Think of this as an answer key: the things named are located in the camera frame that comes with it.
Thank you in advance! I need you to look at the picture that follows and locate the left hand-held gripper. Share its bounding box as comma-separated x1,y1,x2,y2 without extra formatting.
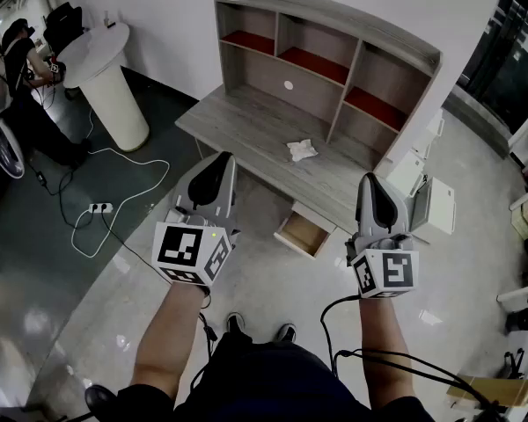
151,150,241,287

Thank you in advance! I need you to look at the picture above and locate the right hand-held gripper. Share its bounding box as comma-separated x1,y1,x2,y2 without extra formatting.
345,172,421,301

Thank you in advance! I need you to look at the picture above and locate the wooden desk drawer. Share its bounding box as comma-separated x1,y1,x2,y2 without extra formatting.
273,203,338,259

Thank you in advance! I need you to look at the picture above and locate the white paper item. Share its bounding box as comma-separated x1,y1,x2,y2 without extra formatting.
286,138,319,163

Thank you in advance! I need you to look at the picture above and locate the person's right forearm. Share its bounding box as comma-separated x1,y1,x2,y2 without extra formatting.
358,295,418,406

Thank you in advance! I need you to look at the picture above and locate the person's left forearm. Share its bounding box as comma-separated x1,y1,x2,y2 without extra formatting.
133,281,212,402

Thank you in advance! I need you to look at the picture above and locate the grey wooden desk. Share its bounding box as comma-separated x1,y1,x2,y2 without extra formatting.
174,84,395,236

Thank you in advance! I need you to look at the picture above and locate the small white cabinet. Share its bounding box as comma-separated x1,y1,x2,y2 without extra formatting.
385,147,429,198

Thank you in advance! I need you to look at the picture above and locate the white box with open door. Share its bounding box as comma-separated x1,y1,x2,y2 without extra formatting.
409,176,458,236

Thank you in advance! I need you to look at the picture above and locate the tall white cabinet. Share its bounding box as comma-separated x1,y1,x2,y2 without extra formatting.
411,108,446,160

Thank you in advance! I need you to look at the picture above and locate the grey wooden hutch shelf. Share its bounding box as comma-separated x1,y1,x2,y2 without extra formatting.
213,0,444,171

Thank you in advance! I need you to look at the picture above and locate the person's left black shoe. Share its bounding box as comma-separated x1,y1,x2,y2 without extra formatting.
225,312,246,336

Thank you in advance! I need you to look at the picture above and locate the dark glass door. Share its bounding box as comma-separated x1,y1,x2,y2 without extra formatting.
456,0,528,136

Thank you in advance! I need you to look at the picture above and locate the person's dark clothing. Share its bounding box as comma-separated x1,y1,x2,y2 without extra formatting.
117,331,439,422

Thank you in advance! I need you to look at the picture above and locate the flat cardboard box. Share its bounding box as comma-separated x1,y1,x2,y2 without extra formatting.
445,373,528,409

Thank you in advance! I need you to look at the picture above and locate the white mesh chair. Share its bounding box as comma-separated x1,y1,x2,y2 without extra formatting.
0,53,26,180

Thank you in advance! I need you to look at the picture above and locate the black office chair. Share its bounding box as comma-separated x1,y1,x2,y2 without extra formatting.
42,3,84,57

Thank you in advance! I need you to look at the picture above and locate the black glossy object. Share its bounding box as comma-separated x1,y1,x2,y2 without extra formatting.
84,383,119,414

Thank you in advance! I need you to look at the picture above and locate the white floor cable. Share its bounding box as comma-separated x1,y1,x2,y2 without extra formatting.
71,146,172,259

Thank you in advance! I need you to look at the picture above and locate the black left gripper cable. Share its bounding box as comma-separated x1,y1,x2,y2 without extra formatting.
187,284,219,393

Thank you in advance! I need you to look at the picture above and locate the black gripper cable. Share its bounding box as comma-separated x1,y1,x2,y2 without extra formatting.
187,284,219,393
319,294,507,417

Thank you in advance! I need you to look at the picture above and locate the white round pedestal table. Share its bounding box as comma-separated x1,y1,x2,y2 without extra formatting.
58,21,151,153

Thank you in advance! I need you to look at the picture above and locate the black floor cable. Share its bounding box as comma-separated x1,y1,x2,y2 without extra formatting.
26,103,158,266

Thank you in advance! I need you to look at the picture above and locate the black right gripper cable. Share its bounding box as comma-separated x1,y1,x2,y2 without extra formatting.
319,294,507,417

